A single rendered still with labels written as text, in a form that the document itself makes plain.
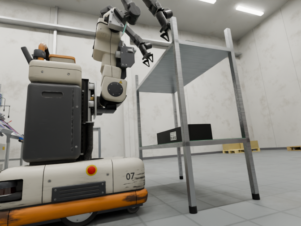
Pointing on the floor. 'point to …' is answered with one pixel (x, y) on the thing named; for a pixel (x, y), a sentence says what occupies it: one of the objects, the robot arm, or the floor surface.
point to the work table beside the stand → (98, 138)
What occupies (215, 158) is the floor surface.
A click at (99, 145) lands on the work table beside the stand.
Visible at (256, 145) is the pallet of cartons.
